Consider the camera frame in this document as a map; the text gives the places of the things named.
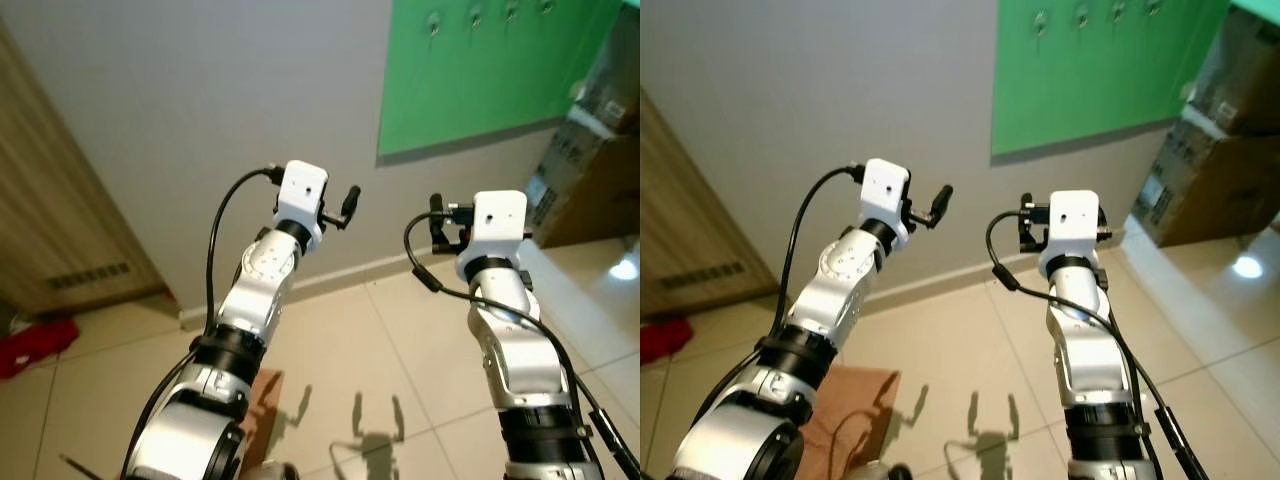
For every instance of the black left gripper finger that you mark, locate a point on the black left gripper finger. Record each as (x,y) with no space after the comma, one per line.
(350,203)
(942,202)

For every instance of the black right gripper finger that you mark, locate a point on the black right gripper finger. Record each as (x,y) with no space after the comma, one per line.
(1026,222)
(437,222)

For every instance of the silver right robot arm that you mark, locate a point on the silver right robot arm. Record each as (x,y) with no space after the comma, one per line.
(510,350)
(1085,350)

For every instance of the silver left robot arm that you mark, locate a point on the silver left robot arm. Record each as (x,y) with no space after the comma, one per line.
(255,285)
(845,280)

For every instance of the large cardboard box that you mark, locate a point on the large cardboard box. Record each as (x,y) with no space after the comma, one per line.
(600,190)
(1220,190)

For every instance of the brown floor mat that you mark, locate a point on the brown floor mat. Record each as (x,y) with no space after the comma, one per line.
(265,410)
(850,410)

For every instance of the small cardboard box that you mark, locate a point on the small cardboard box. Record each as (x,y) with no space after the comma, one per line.
(1240,70)
(615,70)

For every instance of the wooden door with vent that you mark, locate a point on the wooden door with vent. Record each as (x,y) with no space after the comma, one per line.
(50,200)
(690,230)

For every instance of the red cloth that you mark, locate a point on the red cloth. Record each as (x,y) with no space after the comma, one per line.
(35,345)
(662,340)

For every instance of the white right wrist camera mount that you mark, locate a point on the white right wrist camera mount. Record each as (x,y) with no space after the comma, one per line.
(498,220)
(1075,215)

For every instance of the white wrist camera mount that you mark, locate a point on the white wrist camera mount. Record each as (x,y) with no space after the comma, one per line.
(302,190)
(885,190)
(1075,215)
(498,220)

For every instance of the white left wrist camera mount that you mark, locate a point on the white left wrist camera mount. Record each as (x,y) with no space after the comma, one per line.
(302,190)
(885,190)

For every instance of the green wall board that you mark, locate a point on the green wall board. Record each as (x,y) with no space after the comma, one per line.
(480,80)
(1100,80)

